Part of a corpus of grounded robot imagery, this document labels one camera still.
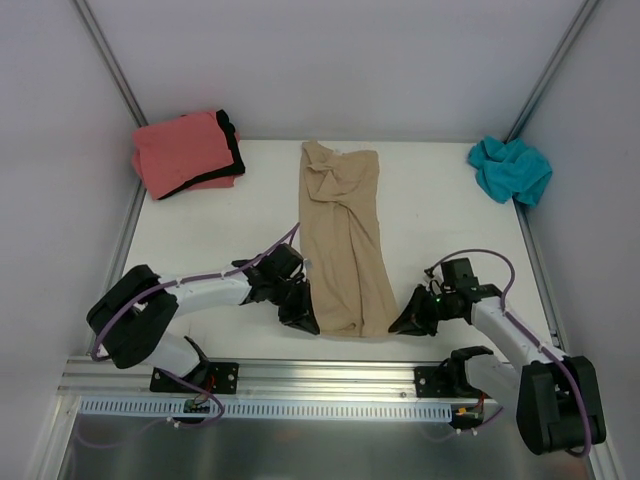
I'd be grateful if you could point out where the folded pink t shirt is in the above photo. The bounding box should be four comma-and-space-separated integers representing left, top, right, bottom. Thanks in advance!
131, 110, 239, 200

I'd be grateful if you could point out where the aluminium mounting rail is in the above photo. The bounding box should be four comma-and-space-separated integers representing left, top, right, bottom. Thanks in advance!
57, 356, 438, 402

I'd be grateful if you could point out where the right corner aluminium post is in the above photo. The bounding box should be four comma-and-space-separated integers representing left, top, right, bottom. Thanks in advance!
504, 0, 602, 142

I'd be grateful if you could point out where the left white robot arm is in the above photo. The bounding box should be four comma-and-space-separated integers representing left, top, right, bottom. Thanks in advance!
87, 243, 320, 391

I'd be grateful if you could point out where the beige t shirt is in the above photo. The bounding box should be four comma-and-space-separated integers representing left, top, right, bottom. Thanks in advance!
299, 141, 399, 338

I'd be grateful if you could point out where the left corner aluminium post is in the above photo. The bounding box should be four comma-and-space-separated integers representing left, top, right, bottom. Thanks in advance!
70, 0, 148, 127

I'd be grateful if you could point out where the corner aluminium post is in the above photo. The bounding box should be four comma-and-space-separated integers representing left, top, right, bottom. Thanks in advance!
504, 0, 602, 142
70, 0, 148, 127

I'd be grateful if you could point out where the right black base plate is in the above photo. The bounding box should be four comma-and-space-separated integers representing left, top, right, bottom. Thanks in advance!
413, 361, 503, 399

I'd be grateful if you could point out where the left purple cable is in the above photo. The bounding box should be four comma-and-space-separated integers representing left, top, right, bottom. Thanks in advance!
89, 222, 302, 429

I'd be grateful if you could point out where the teal t shirt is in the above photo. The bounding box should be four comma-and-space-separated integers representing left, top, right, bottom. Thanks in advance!
467, 136, 553, 207

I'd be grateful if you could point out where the purple cable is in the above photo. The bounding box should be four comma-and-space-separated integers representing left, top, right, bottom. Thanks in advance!
89, 222, 302, 429
424, 248, 596, 459

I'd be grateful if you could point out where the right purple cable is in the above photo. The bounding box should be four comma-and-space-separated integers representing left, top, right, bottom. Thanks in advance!
424, 248, 596, 459

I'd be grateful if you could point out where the folded black t shirt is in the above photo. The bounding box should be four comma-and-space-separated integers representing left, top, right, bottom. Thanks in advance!
157, 108, 246, 201

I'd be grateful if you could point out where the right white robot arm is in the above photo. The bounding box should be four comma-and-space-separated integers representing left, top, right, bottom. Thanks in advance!
389, 249, 606, 457

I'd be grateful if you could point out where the white slotted cable duct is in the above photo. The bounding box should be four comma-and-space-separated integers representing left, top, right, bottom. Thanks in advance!
79, 396, 453, 423

